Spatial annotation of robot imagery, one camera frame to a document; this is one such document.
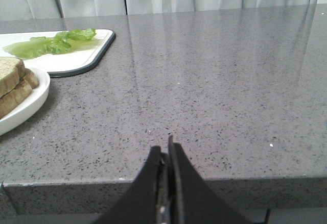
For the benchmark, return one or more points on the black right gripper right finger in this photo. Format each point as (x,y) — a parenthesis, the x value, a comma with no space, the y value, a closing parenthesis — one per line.
(193,200)

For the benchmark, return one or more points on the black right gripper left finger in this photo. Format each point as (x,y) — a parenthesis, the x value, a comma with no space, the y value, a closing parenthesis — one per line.
(138,204)

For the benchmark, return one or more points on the green lettuce leaf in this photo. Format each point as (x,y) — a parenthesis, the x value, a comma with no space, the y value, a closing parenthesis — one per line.
(62,43)

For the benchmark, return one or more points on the bread slice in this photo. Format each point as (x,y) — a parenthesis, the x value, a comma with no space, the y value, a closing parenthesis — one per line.
(12,71)
(21,91)

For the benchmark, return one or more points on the white round plate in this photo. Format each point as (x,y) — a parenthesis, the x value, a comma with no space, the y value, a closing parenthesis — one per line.
(30,105)

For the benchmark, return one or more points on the white cutting board grey rim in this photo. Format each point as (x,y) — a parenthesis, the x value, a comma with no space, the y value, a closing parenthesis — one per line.
(80,60)

